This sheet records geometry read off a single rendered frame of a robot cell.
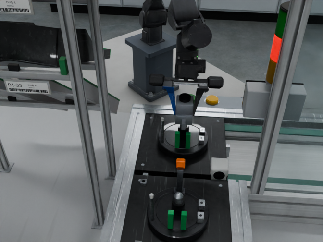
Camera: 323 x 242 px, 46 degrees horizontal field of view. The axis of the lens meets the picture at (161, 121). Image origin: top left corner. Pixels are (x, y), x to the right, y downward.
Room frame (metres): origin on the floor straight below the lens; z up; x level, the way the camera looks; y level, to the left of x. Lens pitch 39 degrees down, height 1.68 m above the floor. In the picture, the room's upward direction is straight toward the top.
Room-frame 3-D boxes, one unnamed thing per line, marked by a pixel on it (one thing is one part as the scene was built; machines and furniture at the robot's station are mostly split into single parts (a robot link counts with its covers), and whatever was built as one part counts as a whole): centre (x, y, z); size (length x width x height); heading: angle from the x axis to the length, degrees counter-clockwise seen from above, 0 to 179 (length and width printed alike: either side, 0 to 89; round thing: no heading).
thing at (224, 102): (1.00, -0.16, 0.93); 0.21 x 0.07 x 0.06; 85
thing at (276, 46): (0.66, -0.24, 1.33); 0.05 x 0.05 x 0.05
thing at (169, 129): (0.79, -0.06, 0.98); 0.14 x 0.14 x 0.02
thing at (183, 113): (0.79, -0.06, 1.09); 0.08 x 0.04 x 0.07; 175
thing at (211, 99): (1.00, -0.16, 0.96); 0.04 x 0.04 x 0.02
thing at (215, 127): (0.79, -0.06, 0.96); 0.24 x 0.24 x 0.02; 85
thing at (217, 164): (0.69, -0.15, 0.97); 0.05 x 0.05 x 0.04; 85
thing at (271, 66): (0.66, -0.24, 1.28); 0.05 x 0.05 x 0.05
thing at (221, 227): (0.54, -0.04, 1.01); 0.24 x 0.24 x 0.13; 85
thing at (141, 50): (1.23, 0.03, 0.96); 0.15 x 0.15 x 0.20; 39
